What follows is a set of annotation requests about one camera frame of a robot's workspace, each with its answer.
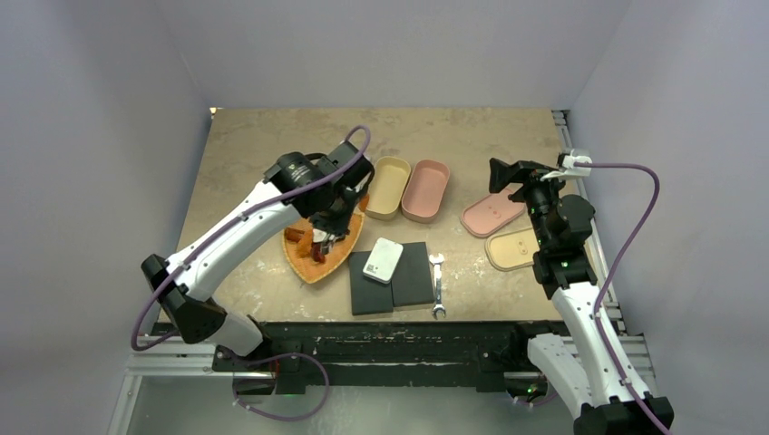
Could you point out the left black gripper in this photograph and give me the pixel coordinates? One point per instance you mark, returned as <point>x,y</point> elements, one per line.
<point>353,197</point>

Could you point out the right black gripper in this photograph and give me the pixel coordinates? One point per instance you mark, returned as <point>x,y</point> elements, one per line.
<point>503,173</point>

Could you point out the dark red octopus tentacle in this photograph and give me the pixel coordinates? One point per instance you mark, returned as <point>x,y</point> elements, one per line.
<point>317,254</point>

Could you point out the orange fried chicken piece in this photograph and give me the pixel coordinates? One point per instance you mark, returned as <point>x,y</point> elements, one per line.
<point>305,245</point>

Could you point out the red brown sausage piece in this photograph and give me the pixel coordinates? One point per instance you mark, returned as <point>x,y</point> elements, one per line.
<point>293,235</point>

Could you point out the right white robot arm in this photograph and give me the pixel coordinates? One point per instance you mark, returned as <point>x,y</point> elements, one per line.
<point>599,384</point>

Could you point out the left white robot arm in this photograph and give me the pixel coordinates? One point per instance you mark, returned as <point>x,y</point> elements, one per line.
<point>323,188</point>

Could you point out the pink lunch box lid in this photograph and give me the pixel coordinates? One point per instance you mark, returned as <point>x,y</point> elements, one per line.
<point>490,213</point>

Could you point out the cream lunch box lid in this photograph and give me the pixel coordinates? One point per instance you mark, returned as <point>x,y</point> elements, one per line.
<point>513,250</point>

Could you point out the cream lunch box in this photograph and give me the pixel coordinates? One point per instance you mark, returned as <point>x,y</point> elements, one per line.
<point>387,188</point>

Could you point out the pink lunch box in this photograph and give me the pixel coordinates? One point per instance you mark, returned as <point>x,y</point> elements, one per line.
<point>424,192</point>

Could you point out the woven bamboo basket tray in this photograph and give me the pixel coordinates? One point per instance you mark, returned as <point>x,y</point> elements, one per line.
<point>309,271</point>

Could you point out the white power bank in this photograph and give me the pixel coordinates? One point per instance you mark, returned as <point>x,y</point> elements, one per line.
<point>383,260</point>

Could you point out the left black foam block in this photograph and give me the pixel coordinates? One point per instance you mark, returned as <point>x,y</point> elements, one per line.
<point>367,295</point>

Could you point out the black foam block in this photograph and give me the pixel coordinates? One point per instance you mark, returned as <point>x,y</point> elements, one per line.
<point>367,295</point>
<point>412,282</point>

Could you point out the right black foam block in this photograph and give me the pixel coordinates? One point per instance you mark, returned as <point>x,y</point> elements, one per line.
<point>412,282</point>

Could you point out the silver open-end wrench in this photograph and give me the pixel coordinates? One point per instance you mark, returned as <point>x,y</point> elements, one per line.
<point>438,310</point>

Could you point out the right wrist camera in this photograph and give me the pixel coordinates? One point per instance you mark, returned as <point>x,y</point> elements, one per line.
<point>571,165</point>

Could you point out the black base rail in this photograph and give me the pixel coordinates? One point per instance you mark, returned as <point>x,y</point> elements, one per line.
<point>441,354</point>

